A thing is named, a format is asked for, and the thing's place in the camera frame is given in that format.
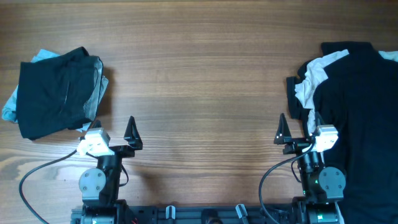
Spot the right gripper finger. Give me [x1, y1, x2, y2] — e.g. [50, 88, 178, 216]
[274, 113, 292, 145]
[315, 111, 325, 128]

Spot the black t-shirt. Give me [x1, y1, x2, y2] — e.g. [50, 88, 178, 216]
[287, 41, 397, 223]

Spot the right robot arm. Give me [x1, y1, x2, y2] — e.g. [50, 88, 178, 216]
[274, 113, 346, 223]

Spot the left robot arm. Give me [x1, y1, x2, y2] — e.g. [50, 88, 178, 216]
[70, 116, 143, 224]

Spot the folded grey garment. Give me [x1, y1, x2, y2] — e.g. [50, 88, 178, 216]
[75, 56, 109, 133]

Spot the beige t-shirt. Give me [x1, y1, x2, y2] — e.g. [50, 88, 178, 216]
[294, 49, 397, 135]

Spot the folded black garment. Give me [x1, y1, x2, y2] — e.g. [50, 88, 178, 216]
[16, 47, 94, 140]

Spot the folded light blue garment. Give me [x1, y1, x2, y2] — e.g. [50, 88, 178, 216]
[2, 49, 59, 123]

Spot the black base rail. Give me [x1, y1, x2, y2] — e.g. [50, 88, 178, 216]
[70, 200, 306, 224]

